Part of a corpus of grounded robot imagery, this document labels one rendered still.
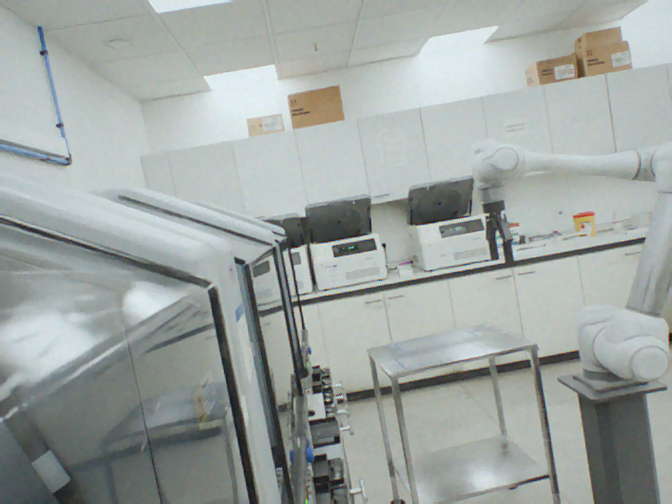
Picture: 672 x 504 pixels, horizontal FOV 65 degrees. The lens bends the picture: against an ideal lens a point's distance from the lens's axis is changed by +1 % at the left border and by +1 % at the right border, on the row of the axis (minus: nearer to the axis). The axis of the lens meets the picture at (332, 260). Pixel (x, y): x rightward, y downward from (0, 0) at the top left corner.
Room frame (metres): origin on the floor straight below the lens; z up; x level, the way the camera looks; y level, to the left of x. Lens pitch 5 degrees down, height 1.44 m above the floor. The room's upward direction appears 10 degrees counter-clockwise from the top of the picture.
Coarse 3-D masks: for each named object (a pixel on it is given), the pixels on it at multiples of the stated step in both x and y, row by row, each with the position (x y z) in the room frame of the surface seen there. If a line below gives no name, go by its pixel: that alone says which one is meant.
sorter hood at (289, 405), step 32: (192, 224) 1.19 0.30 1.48; (256, 256) 0.93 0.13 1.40; (256, 288) 0.82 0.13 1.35; (256, 320) 0.75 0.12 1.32; (288, 320) 1.35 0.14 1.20; (288, 352) 1.18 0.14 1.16; (288, 384) 1.04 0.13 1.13; (288, 416) 0.93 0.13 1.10; (288, 448) 0.84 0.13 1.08; (288, 480) 0.75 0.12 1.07
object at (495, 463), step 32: (384, 352) 2.26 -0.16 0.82; (416, 352) 2.18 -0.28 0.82; (448, 352) 2.10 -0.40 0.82; (480, 352) 2.02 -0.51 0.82; (512, 352) 2.00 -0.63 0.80; (384, 416) 2.36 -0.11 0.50; (544, 416) 2.02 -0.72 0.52; (384, 448) 2.38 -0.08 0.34; (448, 448) 2.39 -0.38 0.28; (480, 448) 2.34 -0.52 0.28; (512, 448) 2.28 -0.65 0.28; (544, 448) 2.03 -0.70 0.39; (416, 480) 2.16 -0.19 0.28; (448, 480) 2.11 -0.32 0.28; (480, 480) 2.07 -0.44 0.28; (512, 480) 2.03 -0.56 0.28
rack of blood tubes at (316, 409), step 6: (312, 396) 1.73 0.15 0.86; (318, 396) 1.71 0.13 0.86; (312, 402) 1.67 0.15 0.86; (318, 402) 1.65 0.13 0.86; (312, 408) 1.64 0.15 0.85; (318, 408) 1.64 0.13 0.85; (324, 408) 1.68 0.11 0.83; (312, 414) 1.71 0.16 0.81; (318, 414) 1.64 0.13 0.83; (324, 414) 1.64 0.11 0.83
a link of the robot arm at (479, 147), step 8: (472, 144) 1.81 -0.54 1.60; (480, 144) 1.77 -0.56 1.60; (488, 144) 1.76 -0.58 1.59; (496, 144) 1.77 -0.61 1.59; (472, 152) 1.80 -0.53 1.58; (480, 152) 1.76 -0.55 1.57; (472, 160) 1.79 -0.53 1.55; (472, 168) 1.80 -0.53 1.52; (480, 176) 1.75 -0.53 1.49; (480, 184) 1.79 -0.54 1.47; (488, 184) 1.84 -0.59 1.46
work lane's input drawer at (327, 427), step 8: (328, 408) 1.71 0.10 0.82; (328, 416) 1.64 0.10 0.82; (336, 416) 1.66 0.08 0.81; (312, 424) 1.63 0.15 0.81; (320, 424) 1.62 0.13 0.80; (328, 424) 1.62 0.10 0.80; (336, 424) 1.62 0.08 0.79; (312, 432) 1.62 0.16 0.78; (320, 432) 1.62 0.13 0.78; (328, 432) 1.62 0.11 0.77; (336, 432) 1.62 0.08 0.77; (352, 432) 1.64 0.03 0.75; (312, 440) 1.62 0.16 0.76
